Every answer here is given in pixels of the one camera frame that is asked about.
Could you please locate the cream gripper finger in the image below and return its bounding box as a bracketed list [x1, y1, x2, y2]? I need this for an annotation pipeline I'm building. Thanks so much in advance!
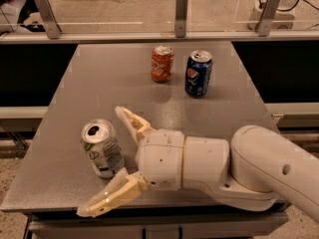
[115, 107, 155, 144]
[77, 168, 149, 217]

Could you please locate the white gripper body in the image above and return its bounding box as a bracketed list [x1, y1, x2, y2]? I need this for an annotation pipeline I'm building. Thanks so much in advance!
[136, 129, 185, 191]

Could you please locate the white green 7up can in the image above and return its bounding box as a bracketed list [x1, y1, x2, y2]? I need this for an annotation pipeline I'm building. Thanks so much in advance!
[81, 119, 125, 178]

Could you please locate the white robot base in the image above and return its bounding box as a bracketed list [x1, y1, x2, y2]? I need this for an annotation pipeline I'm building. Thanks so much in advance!
[248, 0, 299, 30]

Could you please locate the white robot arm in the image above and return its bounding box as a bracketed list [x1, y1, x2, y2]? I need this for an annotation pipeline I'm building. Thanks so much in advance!
[77, 107, 319, 221]

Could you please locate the orange soda can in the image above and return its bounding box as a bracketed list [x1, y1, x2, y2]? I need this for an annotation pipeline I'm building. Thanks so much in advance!
[151, 45, 173, 83]

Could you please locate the blue pepsi can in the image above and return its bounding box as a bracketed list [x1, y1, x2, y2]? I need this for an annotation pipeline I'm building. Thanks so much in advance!
[184, 50, 213, 98]

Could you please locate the seated person in background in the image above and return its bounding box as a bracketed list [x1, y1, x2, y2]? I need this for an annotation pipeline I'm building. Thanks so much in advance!
[0, 0, 37, 34]

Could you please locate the left metal bracket post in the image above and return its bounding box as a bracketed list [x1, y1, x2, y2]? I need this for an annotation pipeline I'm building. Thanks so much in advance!
[34, 0, 61, 39]

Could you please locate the metal bracket post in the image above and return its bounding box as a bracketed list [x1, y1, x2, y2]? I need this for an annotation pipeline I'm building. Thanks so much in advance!
[34, 0, 61, 39]
[174, 0, 188, 38]
[255, 0, 281, 37]

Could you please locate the middle metal bracket post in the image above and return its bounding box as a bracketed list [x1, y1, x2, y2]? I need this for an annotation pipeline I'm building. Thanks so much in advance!
[174, 0, 188, 38]

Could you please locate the right metal bracket post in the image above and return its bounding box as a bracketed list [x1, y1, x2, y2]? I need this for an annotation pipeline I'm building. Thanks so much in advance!
[255, 0, 281, 37]

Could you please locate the black cable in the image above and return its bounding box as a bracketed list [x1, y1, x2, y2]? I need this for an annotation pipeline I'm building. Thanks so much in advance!
[258, 0, 319, 13]

